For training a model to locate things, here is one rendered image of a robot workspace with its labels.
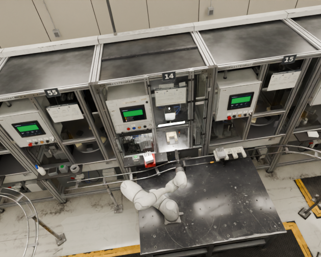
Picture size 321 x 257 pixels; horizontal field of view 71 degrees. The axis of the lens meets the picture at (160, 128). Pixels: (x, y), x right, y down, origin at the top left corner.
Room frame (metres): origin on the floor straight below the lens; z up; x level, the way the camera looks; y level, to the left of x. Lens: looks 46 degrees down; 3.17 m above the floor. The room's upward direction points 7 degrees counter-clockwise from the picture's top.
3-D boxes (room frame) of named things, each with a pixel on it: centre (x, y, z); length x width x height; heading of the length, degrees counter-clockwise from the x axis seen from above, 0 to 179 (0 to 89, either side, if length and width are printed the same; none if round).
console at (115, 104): (1.84, 0.28, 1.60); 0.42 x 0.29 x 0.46; 91
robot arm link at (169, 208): (1.03, 0.00, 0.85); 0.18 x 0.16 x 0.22; 44
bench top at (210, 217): (1.22, -0.38, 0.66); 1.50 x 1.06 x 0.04; 91
